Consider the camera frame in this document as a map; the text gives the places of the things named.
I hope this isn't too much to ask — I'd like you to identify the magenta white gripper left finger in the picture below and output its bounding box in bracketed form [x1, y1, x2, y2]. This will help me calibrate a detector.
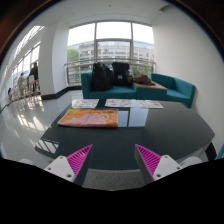
[45, 144, 92, 186]

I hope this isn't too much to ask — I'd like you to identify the right black backpack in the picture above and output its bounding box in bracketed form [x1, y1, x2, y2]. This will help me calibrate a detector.
[112, 62, 129, 86]

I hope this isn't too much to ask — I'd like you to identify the right paper sheet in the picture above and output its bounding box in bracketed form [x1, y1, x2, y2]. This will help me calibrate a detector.
[138, 100, 163, 109]

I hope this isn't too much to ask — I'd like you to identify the wooden corner side table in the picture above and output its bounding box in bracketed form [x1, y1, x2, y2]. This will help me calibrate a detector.
[134, 81, 167, 91]

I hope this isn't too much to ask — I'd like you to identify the brown bag on table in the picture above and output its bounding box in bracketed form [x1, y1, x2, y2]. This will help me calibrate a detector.
[128, 73, 153, 86]

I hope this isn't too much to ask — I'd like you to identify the left paper sheet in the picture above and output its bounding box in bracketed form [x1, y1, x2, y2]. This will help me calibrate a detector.
[72, 99, 99, 108]

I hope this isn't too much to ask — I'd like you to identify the orange pink folded towel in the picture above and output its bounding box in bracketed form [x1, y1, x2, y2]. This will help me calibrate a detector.
[57, 109, 118, 127]

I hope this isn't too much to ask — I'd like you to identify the middle paper sheet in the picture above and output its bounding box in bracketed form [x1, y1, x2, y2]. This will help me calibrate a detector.
[105, 99, 133, 108]

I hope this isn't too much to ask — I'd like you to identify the left black backpack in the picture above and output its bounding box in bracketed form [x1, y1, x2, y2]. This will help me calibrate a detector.
[92, 62, 113, 91]

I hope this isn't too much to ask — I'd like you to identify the paper sheet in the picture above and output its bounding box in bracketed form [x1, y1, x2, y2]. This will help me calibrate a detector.
[72, 99, 99, 108]
[105, 99, 133, 108]
[138, 100, 163, 109]

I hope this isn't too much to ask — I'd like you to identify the person in light clothes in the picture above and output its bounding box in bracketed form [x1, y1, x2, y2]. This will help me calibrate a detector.
[17, 72, 26, 97]

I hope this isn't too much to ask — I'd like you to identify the black backpack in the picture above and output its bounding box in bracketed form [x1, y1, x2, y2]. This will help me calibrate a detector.
[112, 62, 129, 86]
[92, 62, 113, 91]

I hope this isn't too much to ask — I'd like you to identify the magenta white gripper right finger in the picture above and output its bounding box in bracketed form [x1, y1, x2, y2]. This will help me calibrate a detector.
[135, 144, 182, 184]

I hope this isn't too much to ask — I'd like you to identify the person in dark clothes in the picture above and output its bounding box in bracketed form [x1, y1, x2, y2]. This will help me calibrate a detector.
[28, 63, 39, 92]

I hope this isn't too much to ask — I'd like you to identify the teal sofa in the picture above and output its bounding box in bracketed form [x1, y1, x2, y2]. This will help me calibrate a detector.
[81, 72, 196, 108]

